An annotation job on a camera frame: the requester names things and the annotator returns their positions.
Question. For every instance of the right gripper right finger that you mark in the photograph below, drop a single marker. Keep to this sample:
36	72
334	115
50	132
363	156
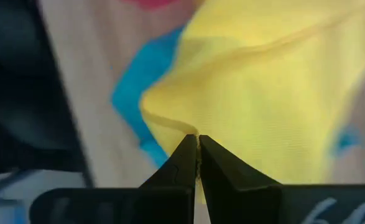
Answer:
232	199

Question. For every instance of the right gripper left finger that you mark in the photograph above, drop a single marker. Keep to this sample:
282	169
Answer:
169	205

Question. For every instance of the yellow microfiber towel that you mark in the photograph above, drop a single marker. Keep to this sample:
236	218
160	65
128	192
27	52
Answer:
263	93

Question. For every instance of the blue microfiber towel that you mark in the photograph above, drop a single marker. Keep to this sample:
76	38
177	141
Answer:
145	71

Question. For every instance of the pink translucent plastic bin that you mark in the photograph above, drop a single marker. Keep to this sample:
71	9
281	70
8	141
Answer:
151	3

